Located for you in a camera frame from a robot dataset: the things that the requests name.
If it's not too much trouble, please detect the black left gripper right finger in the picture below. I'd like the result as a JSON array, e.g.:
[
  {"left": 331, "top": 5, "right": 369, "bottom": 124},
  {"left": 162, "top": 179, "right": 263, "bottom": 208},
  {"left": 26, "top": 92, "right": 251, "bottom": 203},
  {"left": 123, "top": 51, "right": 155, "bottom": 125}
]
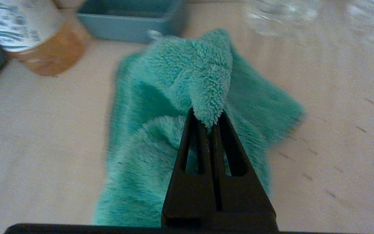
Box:
[{"left": 210, "top": 110, "right": 279, "bottom": 232}]

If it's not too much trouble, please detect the amber tea bottle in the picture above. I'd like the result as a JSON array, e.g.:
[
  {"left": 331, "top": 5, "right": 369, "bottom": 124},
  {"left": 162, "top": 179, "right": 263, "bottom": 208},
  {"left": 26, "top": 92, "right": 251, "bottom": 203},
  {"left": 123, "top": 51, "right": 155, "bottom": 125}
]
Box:
[{"left": 0, "top": 0, "right": 87, "bottom": 77}]

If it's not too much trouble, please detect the clear water bottle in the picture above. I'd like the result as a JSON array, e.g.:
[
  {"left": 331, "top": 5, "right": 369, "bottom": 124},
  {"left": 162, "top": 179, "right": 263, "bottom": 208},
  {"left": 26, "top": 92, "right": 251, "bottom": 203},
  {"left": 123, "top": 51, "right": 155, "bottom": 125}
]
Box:
[
  {"left": 345, "top": 0, "right": 374, "bottom": 44},
  {"left": 243, "top": 0, "right": 323, "bottom": 37}
]

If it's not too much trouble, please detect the green fluffy cloth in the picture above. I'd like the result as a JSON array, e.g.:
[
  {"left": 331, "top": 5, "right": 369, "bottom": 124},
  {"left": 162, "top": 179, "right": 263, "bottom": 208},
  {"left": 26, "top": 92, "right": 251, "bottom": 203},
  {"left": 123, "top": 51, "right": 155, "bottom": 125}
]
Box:
[{"left": 92, "top": 29, "right": 306, "bottom": 227}]

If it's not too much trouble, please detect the small blue tray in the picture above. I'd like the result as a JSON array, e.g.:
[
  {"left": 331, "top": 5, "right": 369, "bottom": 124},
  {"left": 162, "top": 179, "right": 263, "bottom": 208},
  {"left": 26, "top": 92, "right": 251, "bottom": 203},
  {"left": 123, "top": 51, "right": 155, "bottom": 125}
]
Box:
[{"left": 77, "top": 0, "right": 188, "bottom": 44}]

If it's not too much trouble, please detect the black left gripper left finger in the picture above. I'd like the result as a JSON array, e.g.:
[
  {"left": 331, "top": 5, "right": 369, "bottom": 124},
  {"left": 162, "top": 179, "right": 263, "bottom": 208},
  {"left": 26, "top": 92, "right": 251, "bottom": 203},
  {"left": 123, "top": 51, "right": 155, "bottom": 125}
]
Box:
[{"left": 161, "top": 107, "right": 219, "bottom": 228}]

